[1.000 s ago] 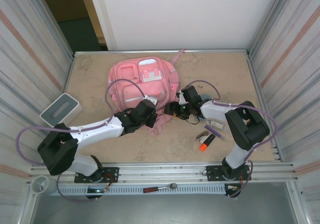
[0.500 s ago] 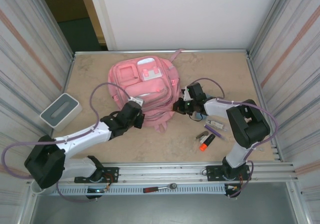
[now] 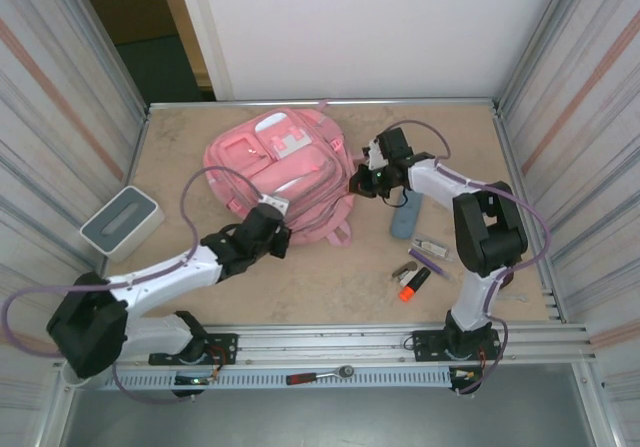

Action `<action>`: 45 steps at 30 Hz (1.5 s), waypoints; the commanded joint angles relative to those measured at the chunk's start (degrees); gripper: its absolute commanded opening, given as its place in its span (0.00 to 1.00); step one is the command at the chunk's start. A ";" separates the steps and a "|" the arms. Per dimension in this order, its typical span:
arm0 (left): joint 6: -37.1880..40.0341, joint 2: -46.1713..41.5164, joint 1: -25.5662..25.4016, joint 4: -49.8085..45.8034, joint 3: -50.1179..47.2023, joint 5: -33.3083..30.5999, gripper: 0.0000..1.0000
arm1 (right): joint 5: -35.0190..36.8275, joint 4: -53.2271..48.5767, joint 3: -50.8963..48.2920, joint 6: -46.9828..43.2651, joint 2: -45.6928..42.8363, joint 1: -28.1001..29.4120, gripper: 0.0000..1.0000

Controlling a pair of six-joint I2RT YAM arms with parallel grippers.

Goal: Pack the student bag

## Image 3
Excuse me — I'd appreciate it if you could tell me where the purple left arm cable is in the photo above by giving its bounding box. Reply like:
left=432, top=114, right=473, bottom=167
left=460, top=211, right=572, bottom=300
left=1, top=166, right=266, bottom=406

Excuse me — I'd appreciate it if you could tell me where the thin black camera cable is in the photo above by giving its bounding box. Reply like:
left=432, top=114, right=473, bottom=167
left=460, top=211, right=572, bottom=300
left=382, top=186, right=409, bottom=209

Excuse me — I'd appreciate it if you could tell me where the aluminium table edge strip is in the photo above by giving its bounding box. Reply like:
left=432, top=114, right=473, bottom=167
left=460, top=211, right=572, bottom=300
left=147, top=97, right=497, bottom=109

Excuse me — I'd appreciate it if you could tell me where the clear plastic tube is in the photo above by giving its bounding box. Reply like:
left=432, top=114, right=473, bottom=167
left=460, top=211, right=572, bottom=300
left=412, top=236, right=454, bottom=263

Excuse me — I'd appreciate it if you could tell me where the slotted grey cable duct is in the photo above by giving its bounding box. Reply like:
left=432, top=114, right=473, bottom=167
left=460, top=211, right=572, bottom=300
left=112, top=366, right=454, bottom=391

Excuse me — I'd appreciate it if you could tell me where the white and grey tissue box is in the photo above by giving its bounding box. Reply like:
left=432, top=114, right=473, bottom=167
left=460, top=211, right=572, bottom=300
left=79, top=185, right=165, bottom=263

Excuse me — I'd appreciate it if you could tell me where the black highlighter with orange cap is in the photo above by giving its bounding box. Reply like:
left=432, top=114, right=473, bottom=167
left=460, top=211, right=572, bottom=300
left=398, top=267, right=432, bottom=302

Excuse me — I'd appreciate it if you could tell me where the blue grey fabric pouch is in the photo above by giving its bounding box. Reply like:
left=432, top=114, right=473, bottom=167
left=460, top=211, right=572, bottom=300
left=389, top=189, right=424, bottom=241

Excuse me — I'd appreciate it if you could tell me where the pink backpack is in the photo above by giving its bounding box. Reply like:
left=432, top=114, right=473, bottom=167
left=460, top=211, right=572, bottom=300
left=203, top=99, right=369, bottom=247

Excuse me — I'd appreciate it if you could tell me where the purple pen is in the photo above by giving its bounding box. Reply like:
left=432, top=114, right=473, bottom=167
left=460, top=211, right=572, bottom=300
left=407, top=247, right=457, bottom=282

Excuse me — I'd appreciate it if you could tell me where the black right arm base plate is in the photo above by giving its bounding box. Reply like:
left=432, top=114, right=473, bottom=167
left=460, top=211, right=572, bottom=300
left=410, top=329, right=501, bottom=363

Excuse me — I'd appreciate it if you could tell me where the ratchet wrench with red handle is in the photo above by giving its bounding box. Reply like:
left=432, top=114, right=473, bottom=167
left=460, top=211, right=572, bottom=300
left=285, top=363, right=355, bottom=386

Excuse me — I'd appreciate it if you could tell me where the white door frame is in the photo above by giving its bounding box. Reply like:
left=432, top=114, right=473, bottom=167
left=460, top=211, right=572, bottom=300
left=172, top=0, right=236, bottom=102

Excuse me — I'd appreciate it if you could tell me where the white plastic cup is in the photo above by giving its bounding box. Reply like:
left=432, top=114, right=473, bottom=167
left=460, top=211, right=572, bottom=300
left=62, top=361, right=109, bottom=391

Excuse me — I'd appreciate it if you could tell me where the black electronics module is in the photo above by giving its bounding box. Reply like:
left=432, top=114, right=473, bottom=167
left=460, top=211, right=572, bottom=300
left=172, top=372, right=214, bottom=399
left=448, top=366, right=484, bottom=397

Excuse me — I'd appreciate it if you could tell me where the aluminium front rail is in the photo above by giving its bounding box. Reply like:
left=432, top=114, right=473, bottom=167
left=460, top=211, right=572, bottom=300
left=59, top=322, right=599, bottom=366

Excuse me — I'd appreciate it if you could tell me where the small silver stapler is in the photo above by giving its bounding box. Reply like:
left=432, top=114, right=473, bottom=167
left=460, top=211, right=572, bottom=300
left=389, top=261, right=419, bottom=284

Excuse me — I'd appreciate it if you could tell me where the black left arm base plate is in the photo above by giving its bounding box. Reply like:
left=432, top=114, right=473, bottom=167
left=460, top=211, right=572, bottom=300
left=148, top=333, right=239, bottom=367

